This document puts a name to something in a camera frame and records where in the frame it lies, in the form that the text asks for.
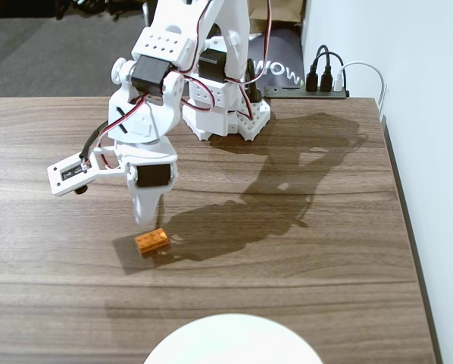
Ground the dark grey power strip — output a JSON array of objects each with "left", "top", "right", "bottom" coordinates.
[{"left": 263, "top": 85, "right": 351, "bottom": 100}]

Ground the white round plate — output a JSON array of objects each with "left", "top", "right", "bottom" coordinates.
[{"left": 142, "top": 312, "right": 324, "bottom": 364}]

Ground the black plug with cable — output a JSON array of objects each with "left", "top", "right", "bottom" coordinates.
[
  {"left": 305, "top": 45, "right": 330, "bottom": 94},
  {"left": 315, "top": 52, "right": 344, "bottom": 93}
]

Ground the orange lego block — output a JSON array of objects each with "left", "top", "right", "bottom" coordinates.
[{"left": 134, "top": 226, "right": 171, "bottom": 258}]

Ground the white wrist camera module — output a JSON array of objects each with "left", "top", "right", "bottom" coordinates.
[{"left": 46, "top": 149, "right": 130, "bottom": 198}]

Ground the brown paper bag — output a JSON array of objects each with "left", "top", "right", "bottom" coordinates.
[{"left": 247, "top": 0, "right": 308, "bottom": 27}]

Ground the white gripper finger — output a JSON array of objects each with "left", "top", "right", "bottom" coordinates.
[{"left": 127, "top": 184, "right": 164, "bottom": 228}]

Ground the white plug with cable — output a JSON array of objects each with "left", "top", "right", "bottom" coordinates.
[{"left": 333, "top": 61, "right": 387, "bottom": 115}]

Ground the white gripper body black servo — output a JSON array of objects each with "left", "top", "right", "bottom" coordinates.
[{"left": 114, "top": 136, "right": 180, "bottom": 195}]

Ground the white robot arm with base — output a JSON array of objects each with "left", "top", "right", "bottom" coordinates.
[{"left": 108, "top": 0, "right": 272, "bottom": 147}]

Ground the black bag white print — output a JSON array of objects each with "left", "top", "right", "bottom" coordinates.
[{"left": 246, "top": 27, "right": 308, "bottom": 87}]

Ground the camera cable with black sleeve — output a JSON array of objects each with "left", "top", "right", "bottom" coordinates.
[{"left": 79, "top": 120, "right": 112, "bottom": 171}]

